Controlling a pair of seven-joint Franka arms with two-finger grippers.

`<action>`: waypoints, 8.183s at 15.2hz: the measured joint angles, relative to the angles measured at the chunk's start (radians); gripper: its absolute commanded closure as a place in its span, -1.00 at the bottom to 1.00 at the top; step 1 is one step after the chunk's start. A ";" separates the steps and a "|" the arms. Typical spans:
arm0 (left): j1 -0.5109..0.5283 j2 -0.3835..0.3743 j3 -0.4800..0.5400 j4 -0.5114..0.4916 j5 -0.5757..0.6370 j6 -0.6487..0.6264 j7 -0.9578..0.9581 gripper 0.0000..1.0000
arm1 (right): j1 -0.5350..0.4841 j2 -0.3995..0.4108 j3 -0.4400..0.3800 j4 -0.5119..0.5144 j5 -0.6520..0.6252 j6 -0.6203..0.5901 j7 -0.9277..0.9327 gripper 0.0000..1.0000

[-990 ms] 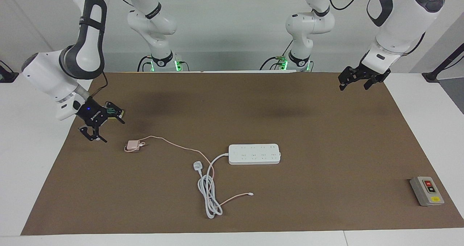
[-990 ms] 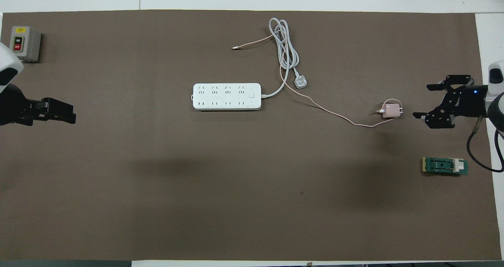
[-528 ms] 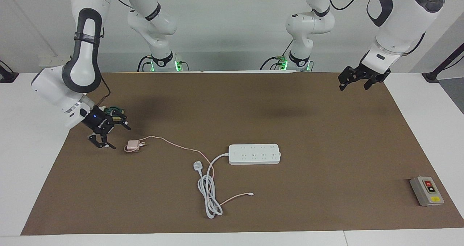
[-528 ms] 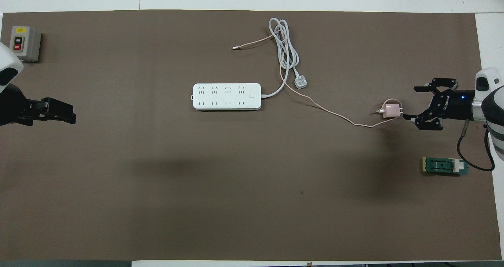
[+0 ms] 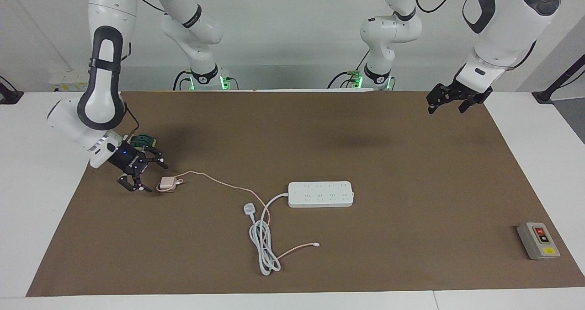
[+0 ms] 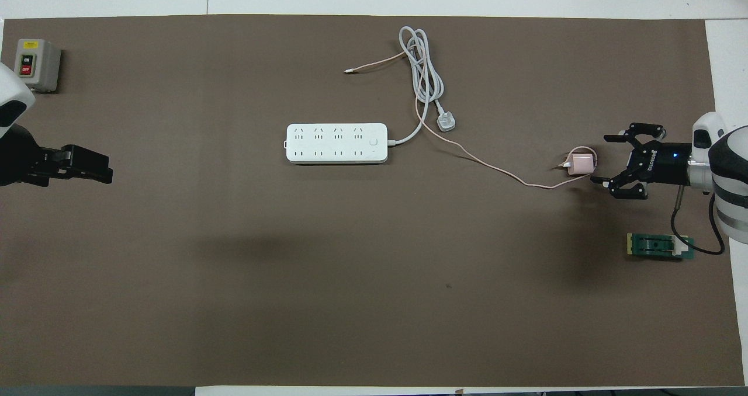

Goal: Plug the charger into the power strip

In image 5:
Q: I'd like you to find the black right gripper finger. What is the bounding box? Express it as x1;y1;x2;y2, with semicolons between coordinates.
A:
138;145;169;170
117;170;153;193

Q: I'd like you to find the pink charger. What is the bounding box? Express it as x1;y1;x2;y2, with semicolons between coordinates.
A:
157;176;180;192

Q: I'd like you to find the pink charging cable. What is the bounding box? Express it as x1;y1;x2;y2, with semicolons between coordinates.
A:
157;171;320;260

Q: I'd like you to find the white power strip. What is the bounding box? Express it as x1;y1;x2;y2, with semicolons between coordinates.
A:
287;181;356;208

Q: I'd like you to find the black angled stand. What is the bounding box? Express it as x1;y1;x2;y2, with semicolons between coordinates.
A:
532;54;585;105

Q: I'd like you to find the brown table mat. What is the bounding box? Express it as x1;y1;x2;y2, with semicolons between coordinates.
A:
26;91;585;297

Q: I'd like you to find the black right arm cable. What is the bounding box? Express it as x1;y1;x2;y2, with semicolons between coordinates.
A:
120;40;140;138

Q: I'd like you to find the white wall socket box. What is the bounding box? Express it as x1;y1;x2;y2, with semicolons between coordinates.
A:
49;70;92;92

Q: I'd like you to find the white power cord with plug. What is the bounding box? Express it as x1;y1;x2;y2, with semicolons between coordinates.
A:
242;192;290;276

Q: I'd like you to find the grey on-off switch box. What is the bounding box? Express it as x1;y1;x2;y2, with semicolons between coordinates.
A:
516;222;561;261

